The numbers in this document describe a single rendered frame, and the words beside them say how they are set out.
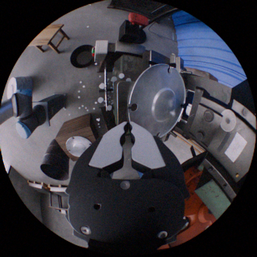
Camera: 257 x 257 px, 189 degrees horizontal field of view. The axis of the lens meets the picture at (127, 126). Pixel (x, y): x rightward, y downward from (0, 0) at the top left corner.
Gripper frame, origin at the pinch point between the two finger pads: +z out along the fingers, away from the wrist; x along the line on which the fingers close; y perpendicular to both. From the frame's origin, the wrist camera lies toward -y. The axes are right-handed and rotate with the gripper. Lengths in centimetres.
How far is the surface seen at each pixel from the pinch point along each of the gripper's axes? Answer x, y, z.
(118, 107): -2.7, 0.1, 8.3
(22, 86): -109, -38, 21
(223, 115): 24.0, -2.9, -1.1
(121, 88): -1.7, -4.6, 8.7
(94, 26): -39, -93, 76
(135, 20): 2.9, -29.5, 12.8
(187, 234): 28, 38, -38
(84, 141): -43, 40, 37
